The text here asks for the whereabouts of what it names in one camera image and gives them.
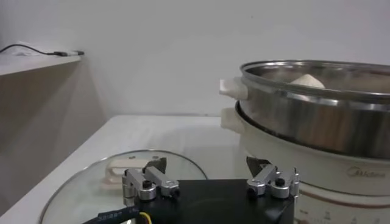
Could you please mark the steel steamer pot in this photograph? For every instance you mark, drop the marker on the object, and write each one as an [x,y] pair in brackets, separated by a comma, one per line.
[320,176]

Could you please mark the stainless steel steamer basket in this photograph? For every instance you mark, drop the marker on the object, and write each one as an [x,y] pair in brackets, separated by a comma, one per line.
[304,121]

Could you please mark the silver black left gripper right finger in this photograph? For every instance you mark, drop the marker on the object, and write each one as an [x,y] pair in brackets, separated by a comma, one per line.
[268,179]

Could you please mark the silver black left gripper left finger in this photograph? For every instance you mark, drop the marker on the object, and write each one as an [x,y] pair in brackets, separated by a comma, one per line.
[158,179]

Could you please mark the small black grey adapter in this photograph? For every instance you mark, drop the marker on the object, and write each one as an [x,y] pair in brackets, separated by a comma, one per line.
[76,53]

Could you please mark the white side desk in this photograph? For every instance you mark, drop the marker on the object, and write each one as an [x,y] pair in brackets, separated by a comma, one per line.
[30,64]

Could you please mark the white steamed baozi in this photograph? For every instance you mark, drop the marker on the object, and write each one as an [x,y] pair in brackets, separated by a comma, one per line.
[307,82]

